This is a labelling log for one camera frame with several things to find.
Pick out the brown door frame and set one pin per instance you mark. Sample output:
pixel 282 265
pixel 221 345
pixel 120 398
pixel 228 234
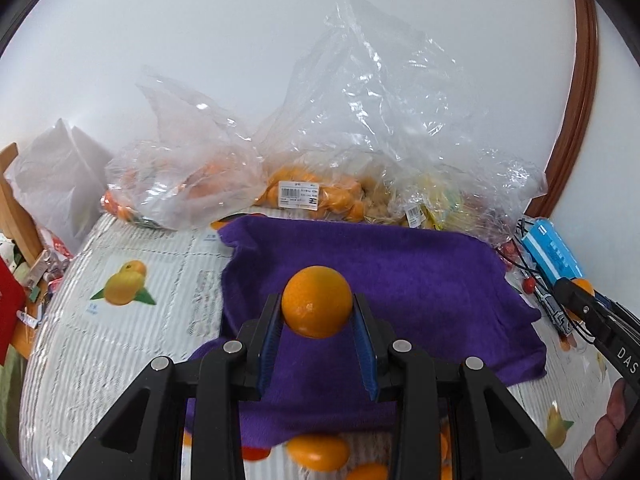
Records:
pixel 578 108

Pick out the clear bag of kumquats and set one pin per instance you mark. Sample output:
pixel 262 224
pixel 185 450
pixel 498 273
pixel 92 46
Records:
pixel 372 88

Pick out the person's right hand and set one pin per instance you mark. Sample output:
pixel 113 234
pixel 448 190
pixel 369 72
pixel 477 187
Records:
pixel 602 449

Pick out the bag of red fruit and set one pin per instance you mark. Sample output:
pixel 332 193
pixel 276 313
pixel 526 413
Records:
pixel 509 255

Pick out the clear bag of yellow fruit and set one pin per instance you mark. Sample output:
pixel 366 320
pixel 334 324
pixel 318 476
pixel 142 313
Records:
pixel 480 193

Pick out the small orange mandarin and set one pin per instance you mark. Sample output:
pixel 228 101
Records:
pixel 580 299

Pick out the small red tomato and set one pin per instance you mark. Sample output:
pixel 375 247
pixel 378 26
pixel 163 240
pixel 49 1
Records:
pixel 251 454

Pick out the purple towel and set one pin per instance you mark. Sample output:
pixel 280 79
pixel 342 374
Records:
pixel 446 292

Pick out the clear bag of oranges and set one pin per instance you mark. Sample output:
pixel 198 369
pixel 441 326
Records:
pixel 201 166

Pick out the white plastic bag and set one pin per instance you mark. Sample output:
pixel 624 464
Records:
pixel 59 180

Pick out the red paper bag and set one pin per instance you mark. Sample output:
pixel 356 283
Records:
pixel 12 299

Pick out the red cherry tomato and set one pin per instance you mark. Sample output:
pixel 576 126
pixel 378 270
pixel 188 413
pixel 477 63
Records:
pixel 529 285

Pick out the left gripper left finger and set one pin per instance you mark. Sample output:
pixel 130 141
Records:
pixel 141 435

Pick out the blue tissue pack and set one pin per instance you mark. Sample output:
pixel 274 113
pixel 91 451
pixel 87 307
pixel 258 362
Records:
pixel 550 253

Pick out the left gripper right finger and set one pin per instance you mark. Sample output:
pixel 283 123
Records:
pixel 491 436

